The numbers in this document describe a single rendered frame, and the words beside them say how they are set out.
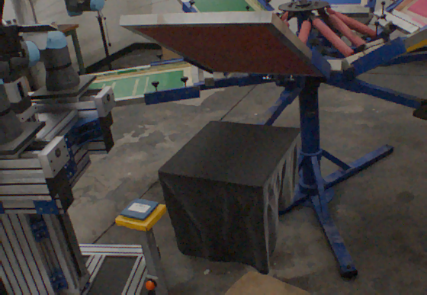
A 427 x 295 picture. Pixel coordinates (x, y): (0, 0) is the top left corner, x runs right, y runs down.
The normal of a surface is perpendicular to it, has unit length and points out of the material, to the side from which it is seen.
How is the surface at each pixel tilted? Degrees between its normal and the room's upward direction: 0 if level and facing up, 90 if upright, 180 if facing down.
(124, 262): 0
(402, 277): 0
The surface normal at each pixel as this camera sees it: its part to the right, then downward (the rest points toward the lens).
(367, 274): -0.12, -0.90
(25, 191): -0.15, 0.44
